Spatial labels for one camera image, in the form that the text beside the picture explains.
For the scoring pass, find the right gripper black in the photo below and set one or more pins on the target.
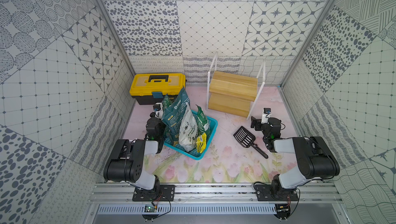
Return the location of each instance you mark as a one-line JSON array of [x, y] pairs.
[[258, 122]]

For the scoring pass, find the teal plastic basket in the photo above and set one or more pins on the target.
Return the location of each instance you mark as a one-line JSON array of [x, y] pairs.
[[194, 154]]

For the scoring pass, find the tall dark green fertilizer bag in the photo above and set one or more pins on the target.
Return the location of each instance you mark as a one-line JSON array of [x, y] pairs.
[[172, 116]]

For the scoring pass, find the clear white fertilizer bag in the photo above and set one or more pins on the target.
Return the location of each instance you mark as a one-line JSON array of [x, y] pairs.
[[188, 131]]

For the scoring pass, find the white green small fertilizer bag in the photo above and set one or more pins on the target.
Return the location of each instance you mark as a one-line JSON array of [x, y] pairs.
[[202, 122]]

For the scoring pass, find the yellow small fertilizer bag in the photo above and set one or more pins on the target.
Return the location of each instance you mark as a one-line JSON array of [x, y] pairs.
[[201, 143]]

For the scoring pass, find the colourful green fertilizer bag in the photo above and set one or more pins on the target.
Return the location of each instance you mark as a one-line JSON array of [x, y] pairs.
[[167, 102]]

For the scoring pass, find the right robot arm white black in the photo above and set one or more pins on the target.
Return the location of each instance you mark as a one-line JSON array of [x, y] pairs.
[[315, 161]]

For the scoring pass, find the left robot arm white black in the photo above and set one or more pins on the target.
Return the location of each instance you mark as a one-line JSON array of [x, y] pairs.
[[126, 159]]

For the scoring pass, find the black slotted scoop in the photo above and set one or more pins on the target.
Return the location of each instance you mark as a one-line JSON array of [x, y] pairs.
[[246, 139]]

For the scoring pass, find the yellow black toolbox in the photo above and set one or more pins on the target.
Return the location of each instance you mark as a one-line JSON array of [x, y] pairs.
[[152, 88]]

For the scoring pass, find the left controller board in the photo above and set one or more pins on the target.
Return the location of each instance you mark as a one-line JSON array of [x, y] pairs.
[[150, 213]]

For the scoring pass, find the controller board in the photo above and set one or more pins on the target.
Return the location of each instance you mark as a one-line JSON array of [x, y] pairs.
[[282, 212], [150, 213]]

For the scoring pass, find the right controller board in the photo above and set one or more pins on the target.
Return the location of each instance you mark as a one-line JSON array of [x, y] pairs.
[[282, 212]]

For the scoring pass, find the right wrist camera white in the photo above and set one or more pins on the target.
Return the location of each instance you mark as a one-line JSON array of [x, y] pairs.
[[266, 115]]

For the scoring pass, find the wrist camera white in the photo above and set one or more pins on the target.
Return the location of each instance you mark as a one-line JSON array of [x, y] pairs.
[[158, 110], [266, 115]]

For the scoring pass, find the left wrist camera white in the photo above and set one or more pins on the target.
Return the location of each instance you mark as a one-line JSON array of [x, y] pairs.
[[158, 110]]

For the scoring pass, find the wooden white frame shelf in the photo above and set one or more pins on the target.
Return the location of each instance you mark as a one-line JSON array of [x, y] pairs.
[[231, 93]]

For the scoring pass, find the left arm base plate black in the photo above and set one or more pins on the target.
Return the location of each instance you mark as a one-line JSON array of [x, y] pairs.
[[165, 191]]

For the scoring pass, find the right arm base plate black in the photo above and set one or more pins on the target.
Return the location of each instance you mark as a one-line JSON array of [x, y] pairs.
[[265, 192]]

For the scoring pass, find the aluminium mounting rail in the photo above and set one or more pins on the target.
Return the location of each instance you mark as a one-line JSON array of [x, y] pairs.
[[118, 193]]

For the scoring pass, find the grey slotted cable duct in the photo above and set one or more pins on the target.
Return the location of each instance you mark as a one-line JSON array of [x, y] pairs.
[[179, 209]]

